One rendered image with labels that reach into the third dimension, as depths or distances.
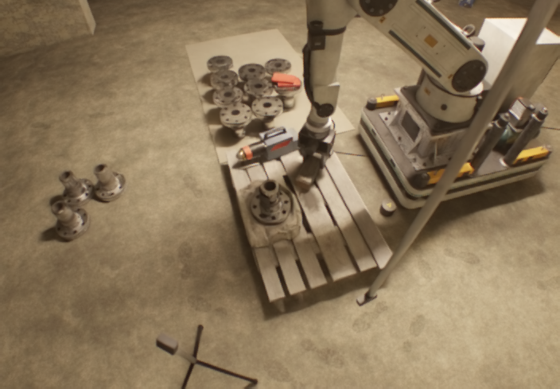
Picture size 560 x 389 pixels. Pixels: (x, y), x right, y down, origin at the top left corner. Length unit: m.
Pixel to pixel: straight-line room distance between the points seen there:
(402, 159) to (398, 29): 1.02
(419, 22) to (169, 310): 2.05
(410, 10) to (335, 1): 0.34
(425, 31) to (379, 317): 1.58
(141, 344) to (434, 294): 1.80
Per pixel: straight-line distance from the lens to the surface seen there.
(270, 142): 2.28
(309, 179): 2.16
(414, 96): 2.37
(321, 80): 1.77
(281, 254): 1.95
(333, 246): 2.01
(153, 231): 2.36
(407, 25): 1.62
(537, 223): 2.98
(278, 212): 2.04
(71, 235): 2.57
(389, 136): 2.45
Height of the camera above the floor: 1.91
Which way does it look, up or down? 51 degrees down
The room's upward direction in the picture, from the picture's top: straight up
